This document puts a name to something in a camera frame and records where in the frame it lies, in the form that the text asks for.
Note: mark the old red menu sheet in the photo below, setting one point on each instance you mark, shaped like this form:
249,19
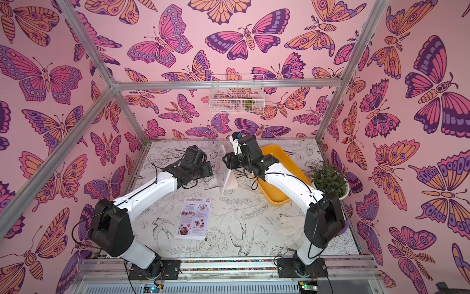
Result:
194,219

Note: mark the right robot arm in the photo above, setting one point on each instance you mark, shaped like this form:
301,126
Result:
324,219

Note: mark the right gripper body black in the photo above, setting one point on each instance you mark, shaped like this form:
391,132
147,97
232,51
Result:
231,160

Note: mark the purple pink spatula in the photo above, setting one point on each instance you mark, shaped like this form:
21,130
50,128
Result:
347,225

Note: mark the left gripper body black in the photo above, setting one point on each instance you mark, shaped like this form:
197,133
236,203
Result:
204,171

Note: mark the white wire basket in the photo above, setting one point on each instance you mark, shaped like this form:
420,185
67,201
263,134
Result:
236,93

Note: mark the yellow plastic tray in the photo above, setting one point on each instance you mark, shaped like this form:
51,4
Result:
285,181

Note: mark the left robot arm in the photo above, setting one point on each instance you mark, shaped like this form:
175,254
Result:
111,224

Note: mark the green potted plant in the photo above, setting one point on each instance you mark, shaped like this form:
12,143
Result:
327,179

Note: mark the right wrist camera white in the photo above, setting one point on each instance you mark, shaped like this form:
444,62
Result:
234,138

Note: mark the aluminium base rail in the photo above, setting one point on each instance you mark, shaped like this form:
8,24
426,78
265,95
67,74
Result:
246,275

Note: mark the clear acrylic menu holder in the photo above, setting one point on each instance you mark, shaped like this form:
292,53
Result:
225,177

